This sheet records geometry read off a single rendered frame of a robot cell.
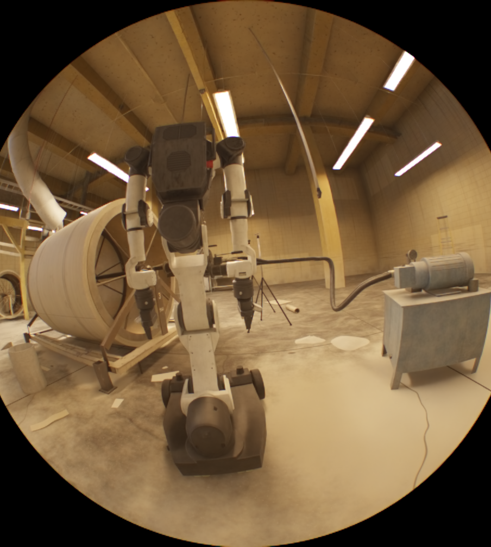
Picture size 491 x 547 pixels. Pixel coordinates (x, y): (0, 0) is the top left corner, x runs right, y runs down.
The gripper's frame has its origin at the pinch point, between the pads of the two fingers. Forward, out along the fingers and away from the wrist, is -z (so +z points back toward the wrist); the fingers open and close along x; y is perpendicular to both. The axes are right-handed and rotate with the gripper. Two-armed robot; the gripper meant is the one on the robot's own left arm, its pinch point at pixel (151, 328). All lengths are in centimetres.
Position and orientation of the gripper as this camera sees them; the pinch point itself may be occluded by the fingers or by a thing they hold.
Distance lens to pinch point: 89.1
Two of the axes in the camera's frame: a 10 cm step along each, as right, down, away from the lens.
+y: -9.8, 1.0, -1.9
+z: -0.7, -9.8, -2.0
